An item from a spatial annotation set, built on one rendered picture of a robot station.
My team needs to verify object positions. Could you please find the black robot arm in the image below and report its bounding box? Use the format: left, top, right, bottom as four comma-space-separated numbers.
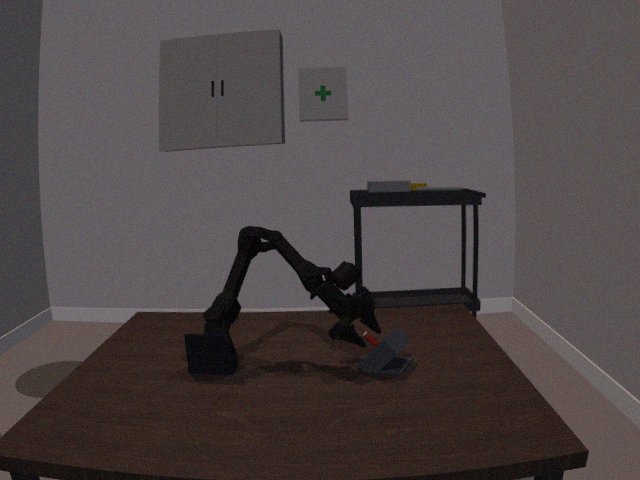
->
203, 226, 371, 335

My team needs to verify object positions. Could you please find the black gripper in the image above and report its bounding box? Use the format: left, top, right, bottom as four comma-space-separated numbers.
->
328, 293, 381, 348

